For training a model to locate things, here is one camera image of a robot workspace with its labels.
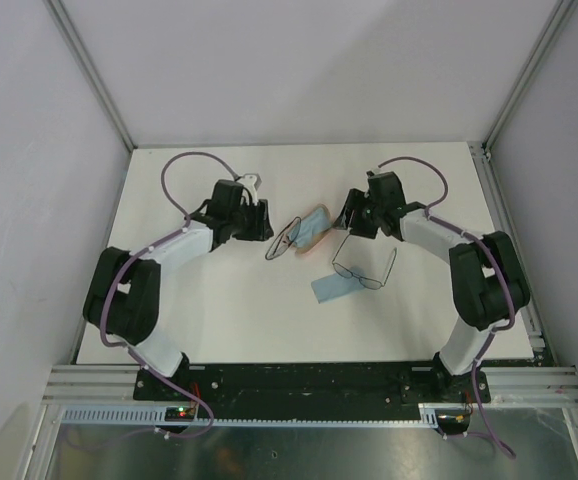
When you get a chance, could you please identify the left controller board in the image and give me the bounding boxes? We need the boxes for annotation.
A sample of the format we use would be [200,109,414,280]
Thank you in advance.
[165,406,197,422]

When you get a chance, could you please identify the aluminium frame post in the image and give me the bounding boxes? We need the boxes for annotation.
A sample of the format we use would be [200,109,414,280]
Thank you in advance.
[481,0,578,158]
[43,0,136,153]

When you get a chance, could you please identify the right aluminium frame post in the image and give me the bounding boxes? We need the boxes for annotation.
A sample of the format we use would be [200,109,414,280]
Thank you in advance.
[481,0,578,158]

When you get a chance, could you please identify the left aluminium frame post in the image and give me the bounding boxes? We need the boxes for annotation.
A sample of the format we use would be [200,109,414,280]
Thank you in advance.
[43,0,136,153]

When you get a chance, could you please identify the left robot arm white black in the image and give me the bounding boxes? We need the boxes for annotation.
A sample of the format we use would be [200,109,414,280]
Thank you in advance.
[83,174,273,400]

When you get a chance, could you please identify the thin wire frame glasses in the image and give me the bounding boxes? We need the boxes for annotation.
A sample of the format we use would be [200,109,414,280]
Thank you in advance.
[331,234,398,291]

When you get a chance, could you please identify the grey slotted cable duct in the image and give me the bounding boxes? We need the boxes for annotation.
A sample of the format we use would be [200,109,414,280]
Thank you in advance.
[58,402,445,429]

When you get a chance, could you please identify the controller board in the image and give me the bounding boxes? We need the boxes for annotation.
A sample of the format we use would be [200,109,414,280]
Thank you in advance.
[165,406,197,422]
[436,410,471,435]

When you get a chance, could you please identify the pink glasses case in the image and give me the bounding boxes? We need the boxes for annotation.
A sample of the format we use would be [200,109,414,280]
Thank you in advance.
[288,202,334,259]

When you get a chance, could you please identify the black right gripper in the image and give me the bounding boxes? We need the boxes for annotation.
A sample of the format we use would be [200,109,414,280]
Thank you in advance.
[333,188,385,239]

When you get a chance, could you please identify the right controller board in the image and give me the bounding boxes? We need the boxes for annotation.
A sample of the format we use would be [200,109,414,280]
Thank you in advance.
[436,410,471,435]

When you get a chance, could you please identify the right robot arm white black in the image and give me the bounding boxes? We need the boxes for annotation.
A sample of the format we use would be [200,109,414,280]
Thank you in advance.
[333,172,531,401]

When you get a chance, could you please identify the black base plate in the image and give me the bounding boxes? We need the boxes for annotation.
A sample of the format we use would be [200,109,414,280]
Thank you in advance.
[133,361,491,422]

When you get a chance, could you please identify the blue cleaning cloth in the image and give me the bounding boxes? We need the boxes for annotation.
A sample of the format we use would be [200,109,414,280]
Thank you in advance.
[288,208,331,250]
[311,273,364,304]

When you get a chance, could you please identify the black frame glasses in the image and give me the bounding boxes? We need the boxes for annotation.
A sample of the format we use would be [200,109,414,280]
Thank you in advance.
[264,216,302,261]

